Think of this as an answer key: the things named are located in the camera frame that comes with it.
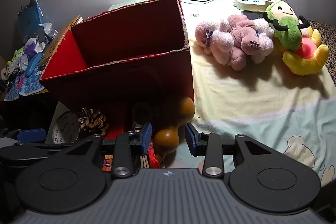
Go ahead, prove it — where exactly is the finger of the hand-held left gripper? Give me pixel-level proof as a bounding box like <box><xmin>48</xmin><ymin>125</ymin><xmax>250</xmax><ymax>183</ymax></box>
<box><xmin>0</xmin><ymin>148</ymin><xmax>51</xmax><ymax>168</ymax></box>
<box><xmin>14</xmin><ymin>129</ymin><xmax>79</xmax><ymax>147</ymax></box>

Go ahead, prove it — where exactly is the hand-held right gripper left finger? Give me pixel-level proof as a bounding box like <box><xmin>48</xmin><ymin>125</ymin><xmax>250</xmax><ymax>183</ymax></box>
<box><xmin>49</xmin><ymin>123</ymin><xmax>152</xmax><ymax>179</ymax></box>

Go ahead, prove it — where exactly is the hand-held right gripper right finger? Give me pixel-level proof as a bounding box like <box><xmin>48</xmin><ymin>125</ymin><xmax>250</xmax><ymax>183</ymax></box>
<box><xmin>185</xmin><ymin>123</ymin><xmax>284</xmax><ymax>178</ymax></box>

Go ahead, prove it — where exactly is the red ribbon ornament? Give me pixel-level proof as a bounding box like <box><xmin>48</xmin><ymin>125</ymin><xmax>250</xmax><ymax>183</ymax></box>
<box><xmin>148</xmin><ymin>145</ymin><xmax>160</xmax><ymax>169</ymax></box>

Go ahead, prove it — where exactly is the brown wooden gourd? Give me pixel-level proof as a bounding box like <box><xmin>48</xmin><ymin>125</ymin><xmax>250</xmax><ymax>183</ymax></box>
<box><xmin>154</xmin><ymin>97</ymin><xmax>196</xmax><ymax>165</ymax></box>

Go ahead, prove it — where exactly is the clear tape roll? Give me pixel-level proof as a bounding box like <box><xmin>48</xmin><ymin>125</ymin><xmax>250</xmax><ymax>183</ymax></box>
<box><xmin>52</xmin><ymin>112</ymin><xmax>81</xmax><ymax>144</ymax></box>

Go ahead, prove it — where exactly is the red cardboard box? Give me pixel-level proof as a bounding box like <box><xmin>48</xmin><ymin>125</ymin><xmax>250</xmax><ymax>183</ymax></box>
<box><xmin>39</xmin><ymin>0</ymin><xmax>195</xmax><ymax>136</ymax></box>

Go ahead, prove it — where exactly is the blue checked cloth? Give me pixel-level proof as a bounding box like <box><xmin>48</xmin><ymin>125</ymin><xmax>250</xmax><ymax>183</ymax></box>
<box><xmin>4</xmin><ymin>69</ymin><xmax>49</xmax><ymax>102</ymax></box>

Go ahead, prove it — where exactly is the brown pine cone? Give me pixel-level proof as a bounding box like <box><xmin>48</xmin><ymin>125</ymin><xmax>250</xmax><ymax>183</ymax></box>
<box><xmin>77</xmin><ymin>108</ymin><xmax>110</xmax><ymax>137</ymax></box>

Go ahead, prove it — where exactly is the blue glasses case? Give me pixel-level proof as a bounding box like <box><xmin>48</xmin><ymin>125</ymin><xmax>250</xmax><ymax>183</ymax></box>
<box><xmin>25</xmin><ymin>52</ymin><xmax>44</xmax><ymax>78</ymax></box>

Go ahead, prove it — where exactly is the green toy figure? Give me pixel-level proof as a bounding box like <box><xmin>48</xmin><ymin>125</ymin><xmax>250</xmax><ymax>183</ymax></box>
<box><xmin>7</xmin><ymin>47</ymin><xmax>25</xmax><ymax>66</ymax></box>

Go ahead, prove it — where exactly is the purple toy figure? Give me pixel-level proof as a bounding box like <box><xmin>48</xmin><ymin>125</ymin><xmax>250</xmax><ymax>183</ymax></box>
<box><xmin>24</xmin><ymin>43</ymin><xmax>38</xmax><ymax>60</ymax></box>

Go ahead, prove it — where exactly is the crumpled clear plastic bag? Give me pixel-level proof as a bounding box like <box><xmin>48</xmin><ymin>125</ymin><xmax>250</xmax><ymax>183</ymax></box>
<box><xmin>42</xmin><ymin>22</ymin><xmax>57</xmax><ymax>39</ymax></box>

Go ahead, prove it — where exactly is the pink plush toy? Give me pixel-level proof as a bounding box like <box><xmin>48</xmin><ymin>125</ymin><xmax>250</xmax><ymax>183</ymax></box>
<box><xmin>195</xmin><ymin>14</ymin><xmax>275</xmax><ymax>72</ymax></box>

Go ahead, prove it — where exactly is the blue plastic bag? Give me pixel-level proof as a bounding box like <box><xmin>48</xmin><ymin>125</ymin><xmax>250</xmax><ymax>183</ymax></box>
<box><xmin>18</xmin><ymin>0</ymin><xmax>44</xmax><ymax>38</ymax></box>

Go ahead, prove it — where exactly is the green and yellow plush toy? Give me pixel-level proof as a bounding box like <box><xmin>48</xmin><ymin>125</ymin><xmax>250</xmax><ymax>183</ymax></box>
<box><xmin>262</xmin><ymin>0</ymin><xmax>330</xmax><ymax>75</ymax></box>

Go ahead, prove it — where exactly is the brown patterned cloth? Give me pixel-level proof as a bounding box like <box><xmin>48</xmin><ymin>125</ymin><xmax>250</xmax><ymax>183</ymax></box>
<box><xmin>306</xmin><ymin>19</ymin><xmax>336</xmax><ymax>67</ymax></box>

